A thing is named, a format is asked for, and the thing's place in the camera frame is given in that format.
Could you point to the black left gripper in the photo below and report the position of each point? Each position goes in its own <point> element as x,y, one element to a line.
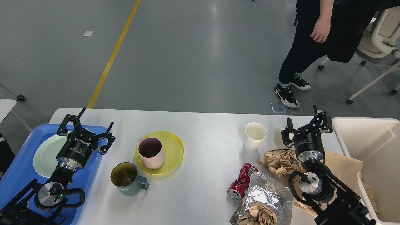
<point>76,149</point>

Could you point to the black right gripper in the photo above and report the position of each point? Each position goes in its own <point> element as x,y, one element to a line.
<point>307,140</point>

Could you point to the teal mug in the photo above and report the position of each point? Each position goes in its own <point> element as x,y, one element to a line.
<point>125,176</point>

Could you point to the pink ribbed mug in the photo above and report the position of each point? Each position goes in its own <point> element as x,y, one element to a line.
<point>151,152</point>

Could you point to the yellow plastic plate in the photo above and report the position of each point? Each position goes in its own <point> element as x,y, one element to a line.
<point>173,151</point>

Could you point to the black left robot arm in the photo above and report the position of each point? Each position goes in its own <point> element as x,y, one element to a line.
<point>51,176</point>

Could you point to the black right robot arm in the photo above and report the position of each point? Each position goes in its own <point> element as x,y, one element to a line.
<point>333,201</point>

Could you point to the crumpled brown paper ball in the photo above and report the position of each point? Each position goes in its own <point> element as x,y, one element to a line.
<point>281,162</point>

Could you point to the light green plate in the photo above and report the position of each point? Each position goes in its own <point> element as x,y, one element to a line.
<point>44,160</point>

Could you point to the white paper cup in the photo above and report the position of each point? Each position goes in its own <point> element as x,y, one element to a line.
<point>255,134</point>

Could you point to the flat brown paper bag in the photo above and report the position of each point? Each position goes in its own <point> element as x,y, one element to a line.
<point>348,170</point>

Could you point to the blue plastic tray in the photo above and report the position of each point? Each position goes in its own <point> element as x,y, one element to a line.
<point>21,172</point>

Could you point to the white plastic bin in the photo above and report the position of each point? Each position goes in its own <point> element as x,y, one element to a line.
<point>375,142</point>

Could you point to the silver foil bag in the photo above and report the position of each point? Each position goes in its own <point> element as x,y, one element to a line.
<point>270,192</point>

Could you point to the white side table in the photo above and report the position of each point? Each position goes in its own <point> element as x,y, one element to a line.
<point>6,106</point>

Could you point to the crushed red soda can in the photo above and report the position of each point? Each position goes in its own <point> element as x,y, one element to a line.
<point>237,189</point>

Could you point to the crumpled brown paper in bag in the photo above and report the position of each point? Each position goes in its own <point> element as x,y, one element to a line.
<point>258,214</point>

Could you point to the person in black clothes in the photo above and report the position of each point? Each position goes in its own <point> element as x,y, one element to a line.
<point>332,28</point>

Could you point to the white office chair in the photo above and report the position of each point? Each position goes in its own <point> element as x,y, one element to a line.
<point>379,41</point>

